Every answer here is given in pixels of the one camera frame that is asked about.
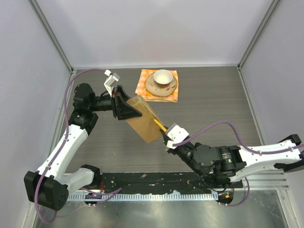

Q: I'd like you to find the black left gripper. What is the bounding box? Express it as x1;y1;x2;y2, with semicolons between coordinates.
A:
89;85;142;120

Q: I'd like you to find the yellow utility knife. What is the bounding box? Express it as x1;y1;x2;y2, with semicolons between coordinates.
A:
154;119;167;132

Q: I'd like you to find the brown cardboard express box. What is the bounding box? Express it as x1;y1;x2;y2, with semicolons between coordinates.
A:
126;95;162;143

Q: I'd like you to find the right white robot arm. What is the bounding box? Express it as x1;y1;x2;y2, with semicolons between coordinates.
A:
162;134;304;188

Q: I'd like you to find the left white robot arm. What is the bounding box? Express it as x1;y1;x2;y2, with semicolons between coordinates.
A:
24;83;142;211

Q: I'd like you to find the orange checkered cloth napkin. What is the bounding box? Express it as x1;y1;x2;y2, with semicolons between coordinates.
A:
135;69;179;103

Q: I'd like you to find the beige floral saucer plate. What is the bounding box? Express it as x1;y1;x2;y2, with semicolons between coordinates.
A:
145;72;178;97

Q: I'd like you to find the white ceramic tea cup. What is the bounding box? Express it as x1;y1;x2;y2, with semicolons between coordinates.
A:
153;69;173;85

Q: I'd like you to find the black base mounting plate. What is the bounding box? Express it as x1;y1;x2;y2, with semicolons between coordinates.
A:
85;172;243;195

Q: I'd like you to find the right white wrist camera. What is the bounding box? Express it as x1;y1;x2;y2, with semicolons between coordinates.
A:
165;123;189;144

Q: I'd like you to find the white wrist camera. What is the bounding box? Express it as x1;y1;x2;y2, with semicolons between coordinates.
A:
165;123;189;144
104;69;120;97

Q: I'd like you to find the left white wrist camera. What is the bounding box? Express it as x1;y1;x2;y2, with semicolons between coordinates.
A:
104;69;120;97

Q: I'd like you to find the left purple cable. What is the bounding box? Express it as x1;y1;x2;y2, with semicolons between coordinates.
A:
34;68;123;224

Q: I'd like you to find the slotted grey cable duct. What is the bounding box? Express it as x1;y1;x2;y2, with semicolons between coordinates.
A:
67;191;218;204

